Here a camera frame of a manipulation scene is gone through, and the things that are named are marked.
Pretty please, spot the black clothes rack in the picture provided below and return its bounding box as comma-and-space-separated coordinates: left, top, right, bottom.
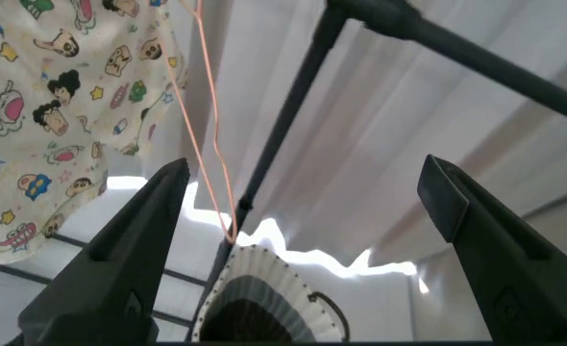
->
0, 0, 567, 343

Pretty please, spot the pink clothes hanger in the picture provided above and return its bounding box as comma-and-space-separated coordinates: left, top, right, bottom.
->
158, 0, 239, 244

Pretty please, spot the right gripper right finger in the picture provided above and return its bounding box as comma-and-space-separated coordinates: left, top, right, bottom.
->
416, 153, 567, 343

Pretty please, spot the white curtain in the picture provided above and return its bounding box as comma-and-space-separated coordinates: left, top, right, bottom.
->
103, 0, 567, 280

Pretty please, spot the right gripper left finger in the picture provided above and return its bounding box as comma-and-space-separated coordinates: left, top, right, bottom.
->
17, 157, 191, 346

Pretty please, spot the cream printed garment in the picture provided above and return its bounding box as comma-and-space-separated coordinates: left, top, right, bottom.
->
0, 0, 189, 265

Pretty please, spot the white laundry basket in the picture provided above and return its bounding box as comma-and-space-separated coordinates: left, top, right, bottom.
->
190, 243, 351, 343

